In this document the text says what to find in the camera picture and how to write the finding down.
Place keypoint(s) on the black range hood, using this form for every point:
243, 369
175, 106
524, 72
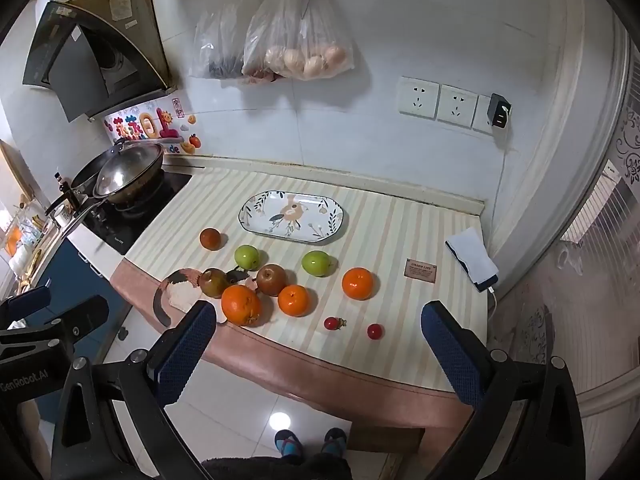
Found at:
85, 65

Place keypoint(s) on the green apple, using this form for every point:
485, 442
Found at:
317, 263
247, 257

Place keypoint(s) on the clear plastic bag dark contents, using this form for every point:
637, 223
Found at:
220, 40

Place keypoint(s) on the colourful wall stickers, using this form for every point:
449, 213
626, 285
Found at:
150, 127

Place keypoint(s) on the floral patterned glass door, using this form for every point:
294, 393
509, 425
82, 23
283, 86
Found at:
575, 310

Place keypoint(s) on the person's left forearm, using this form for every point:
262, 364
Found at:
32, 435

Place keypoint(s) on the dark charger plug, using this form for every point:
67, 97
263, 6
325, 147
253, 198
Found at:
500, 111

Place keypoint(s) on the small orange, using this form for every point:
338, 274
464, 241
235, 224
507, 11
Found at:
295, 300

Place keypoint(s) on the clear plastic bag of onions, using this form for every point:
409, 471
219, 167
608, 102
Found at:
300, 40

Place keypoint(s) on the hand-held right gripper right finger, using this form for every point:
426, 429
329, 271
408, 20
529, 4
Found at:
450, 355

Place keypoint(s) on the bird patterned ceramic plate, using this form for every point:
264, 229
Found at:
290, 216

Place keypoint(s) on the person's right slippered foot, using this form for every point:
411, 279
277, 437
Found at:
334, 441

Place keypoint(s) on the person's slippered foot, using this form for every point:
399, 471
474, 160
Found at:
288, 442
334, 441

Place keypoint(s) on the dark red tomato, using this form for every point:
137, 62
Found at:
210, 238

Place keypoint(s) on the cat shaped mat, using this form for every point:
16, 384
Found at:
175, 292

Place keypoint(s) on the person's left slippered foot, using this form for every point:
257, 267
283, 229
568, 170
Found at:
288, 442

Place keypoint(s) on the dark sauce bottle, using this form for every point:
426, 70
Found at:
61, 186

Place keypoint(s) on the large orange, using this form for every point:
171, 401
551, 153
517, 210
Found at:
241, 305

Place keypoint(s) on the person's dark clothing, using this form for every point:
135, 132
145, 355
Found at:
275, 469

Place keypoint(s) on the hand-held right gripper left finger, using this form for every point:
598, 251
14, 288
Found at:
186, 347

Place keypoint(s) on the steel wok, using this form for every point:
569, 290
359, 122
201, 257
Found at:
127, 172

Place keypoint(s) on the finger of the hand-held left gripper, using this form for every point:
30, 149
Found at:
75, 317
27, 302

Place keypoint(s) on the red cherry tomato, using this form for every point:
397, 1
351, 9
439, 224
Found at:
374, 330

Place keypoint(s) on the brown rectangular label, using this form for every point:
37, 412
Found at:
421, 270

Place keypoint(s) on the medium orange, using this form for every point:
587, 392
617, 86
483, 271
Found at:
358, 283

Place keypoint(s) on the blue base cabinet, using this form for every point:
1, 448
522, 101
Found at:
85, 280

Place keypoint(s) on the strawberry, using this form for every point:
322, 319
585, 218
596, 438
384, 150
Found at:
332, 323

